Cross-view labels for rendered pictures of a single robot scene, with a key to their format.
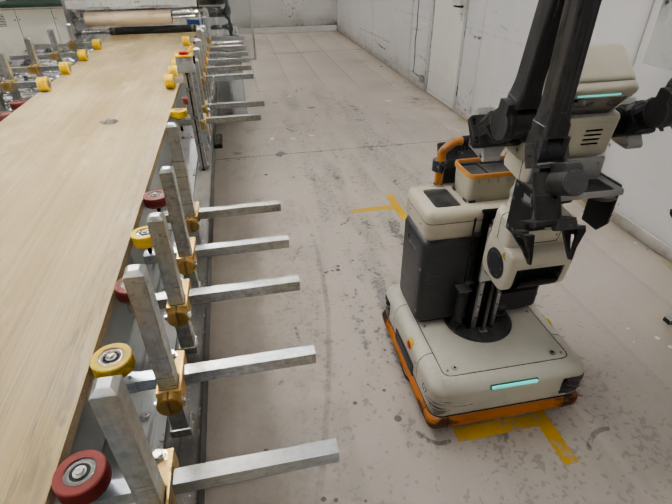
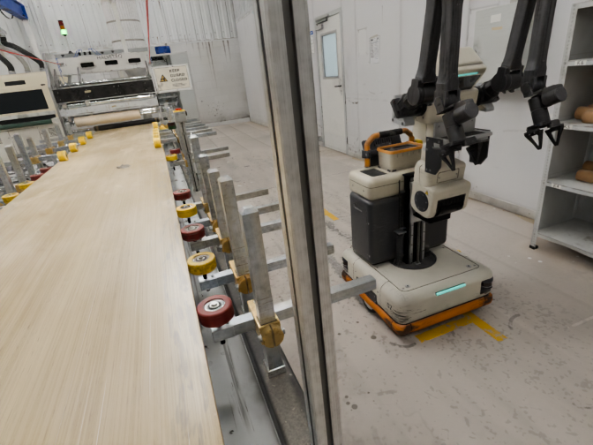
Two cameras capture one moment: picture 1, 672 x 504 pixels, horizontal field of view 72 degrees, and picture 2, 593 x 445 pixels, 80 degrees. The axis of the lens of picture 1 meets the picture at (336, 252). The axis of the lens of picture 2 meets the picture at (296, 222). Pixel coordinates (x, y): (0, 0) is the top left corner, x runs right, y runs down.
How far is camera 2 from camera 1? 45 cm
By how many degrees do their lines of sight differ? 12
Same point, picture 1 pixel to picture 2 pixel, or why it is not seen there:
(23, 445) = (165, 303)
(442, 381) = (401, 295)
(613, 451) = (527, 327)
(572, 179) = (469, 108)
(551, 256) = (456, 187)
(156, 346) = (237, 237)
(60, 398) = (176, 281)
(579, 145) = not seen: hidden behind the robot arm
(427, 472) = (406, 365)
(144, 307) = (231, 205)
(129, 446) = (260, 258)
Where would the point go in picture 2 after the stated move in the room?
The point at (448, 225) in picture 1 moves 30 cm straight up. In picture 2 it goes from (383, 187) to (382, 129)
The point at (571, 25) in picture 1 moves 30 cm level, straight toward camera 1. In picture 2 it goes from (449, 21) to (462, 11)
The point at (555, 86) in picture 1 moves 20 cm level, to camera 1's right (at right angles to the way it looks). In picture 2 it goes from (446, 58) to (499, 52)
